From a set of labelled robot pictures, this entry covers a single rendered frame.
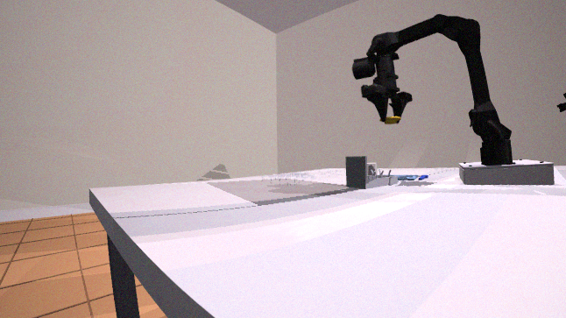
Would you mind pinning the light blue square mat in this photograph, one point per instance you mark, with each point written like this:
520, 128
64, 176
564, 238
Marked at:
406, 177

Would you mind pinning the yellow plate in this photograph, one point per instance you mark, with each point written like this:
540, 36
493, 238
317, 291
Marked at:
392, 120

